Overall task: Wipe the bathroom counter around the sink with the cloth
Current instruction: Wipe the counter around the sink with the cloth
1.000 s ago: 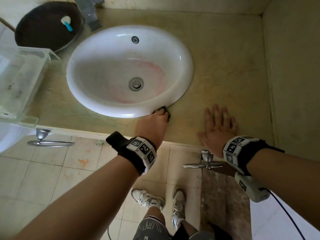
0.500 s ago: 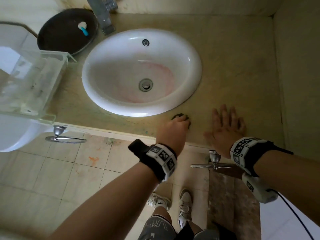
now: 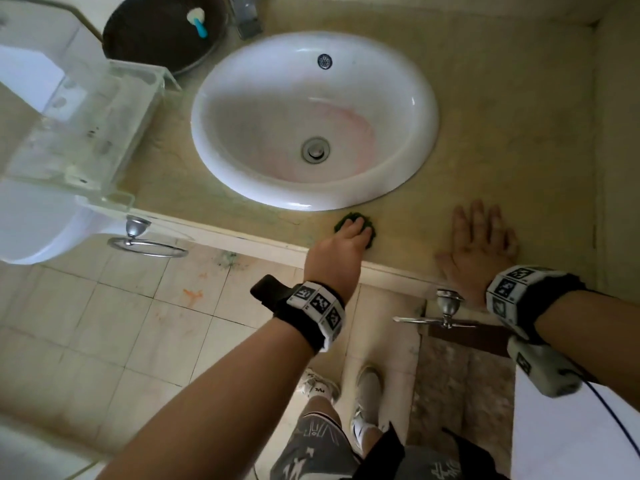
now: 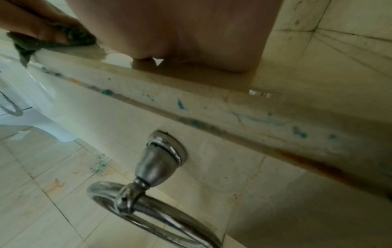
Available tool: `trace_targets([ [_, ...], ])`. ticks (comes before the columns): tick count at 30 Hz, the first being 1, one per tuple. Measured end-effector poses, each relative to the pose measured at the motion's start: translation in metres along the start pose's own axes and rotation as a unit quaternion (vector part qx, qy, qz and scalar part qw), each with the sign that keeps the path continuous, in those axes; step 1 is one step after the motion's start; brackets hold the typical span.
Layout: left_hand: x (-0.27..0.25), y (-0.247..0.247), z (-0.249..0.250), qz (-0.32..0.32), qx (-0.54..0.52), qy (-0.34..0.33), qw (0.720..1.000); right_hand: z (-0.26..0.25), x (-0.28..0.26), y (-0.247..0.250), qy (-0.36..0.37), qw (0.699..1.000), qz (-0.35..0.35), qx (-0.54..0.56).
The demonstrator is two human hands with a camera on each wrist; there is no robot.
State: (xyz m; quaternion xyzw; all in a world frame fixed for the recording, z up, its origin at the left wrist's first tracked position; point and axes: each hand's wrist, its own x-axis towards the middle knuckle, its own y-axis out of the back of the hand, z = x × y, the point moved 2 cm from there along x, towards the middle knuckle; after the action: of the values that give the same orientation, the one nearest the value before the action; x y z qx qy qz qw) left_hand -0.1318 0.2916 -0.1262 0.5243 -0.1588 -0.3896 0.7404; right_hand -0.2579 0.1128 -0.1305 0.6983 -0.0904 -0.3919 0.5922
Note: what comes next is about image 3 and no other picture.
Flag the dark round tray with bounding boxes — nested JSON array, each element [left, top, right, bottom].
[[102, 0, 230, 78]]

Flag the white left sneaker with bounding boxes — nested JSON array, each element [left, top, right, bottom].
[[297, 368, 341, 403]]

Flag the black right wristband with markers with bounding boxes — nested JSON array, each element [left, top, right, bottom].
[[485, 264, 589, 343]]

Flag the black wristband with markers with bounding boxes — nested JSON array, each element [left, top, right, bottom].
[[485, 264, 589, 343], [249, 274, 347, 355]]

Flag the black right camera cable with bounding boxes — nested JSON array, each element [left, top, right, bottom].
[[579, 377, 640, 458]]

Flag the person's left leg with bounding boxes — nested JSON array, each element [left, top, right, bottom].
[[302, 397, 341, 421]]

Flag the black left wristband with markers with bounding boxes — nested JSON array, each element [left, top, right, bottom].
[[249, 274, 347, 355]]

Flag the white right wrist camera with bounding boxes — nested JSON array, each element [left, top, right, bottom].
[[506, 336, 585, 398]]

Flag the chrome faucet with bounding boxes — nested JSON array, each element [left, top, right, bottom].
[[227, 0, 265, 41]]

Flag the person's left forearm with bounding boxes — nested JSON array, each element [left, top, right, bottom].
[[97, 319, 321, 480]]

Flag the white toilet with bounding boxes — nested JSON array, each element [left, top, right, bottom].
[[0, 0, 126, 265]]

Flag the person's right hand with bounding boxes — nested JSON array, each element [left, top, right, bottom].
[[435, 200, 520, 308]]

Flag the white round sink basin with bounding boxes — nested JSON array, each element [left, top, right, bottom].
[[190, 30, 441, 212]]

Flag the person's left hand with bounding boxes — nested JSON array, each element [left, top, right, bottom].
[[303, 216, 376, 305]]

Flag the chrome towel ring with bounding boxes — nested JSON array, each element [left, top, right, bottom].
[[392, 289, 479, 329], [107, 216, 190, 259]]

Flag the white right sneaker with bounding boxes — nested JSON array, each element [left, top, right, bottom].
[[349, 365, 383, 453]]

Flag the clear acrylic tray box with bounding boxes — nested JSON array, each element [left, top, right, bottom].
[[0, 42, 183, 213]]

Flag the black hanging garment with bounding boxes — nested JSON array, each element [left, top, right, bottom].
[[339, 422, 511, 480]]

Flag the green scouring pad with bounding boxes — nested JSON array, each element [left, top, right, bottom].
[[333, 211, 377, 251]]

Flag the person's right forearm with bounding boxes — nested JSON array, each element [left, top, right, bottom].
[[535, 289, 640, 411]]

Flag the white sneaker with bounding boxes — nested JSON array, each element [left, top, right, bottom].
[[349, 365, 383, 453], [297, 368, 341, 403]]

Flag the white bathtub rim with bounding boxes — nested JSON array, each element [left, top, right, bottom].
[[0, 424, 109, 480]]

